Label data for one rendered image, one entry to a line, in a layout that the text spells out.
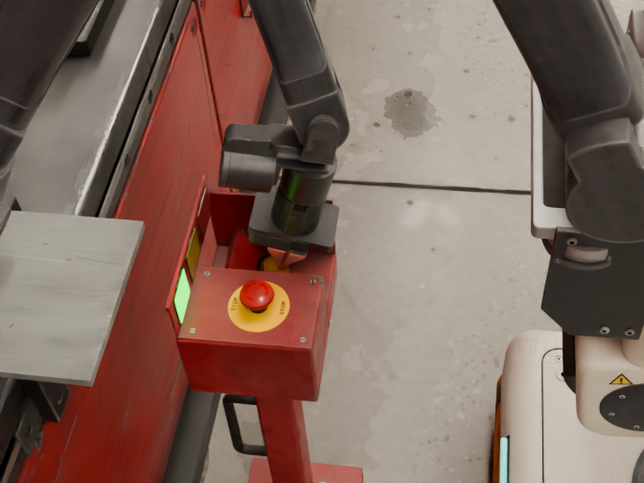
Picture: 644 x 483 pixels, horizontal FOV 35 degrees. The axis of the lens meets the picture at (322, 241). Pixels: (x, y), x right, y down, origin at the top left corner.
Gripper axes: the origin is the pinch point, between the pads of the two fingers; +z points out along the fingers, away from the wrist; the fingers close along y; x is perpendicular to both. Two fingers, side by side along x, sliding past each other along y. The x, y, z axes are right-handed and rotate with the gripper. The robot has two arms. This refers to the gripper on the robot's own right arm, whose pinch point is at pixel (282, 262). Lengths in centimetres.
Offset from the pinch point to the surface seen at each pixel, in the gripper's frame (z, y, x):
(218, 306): -2.4, 6.3, 10.3
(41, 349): -21.3, 20.3, 31.5
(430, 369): 66, -37, -32
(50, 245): -20.7, 23.0, 20.1
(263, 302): -6.5, 1.5, 11.2
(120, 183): 0.3, 22.2, -6.5
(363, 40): 72, -14, -131
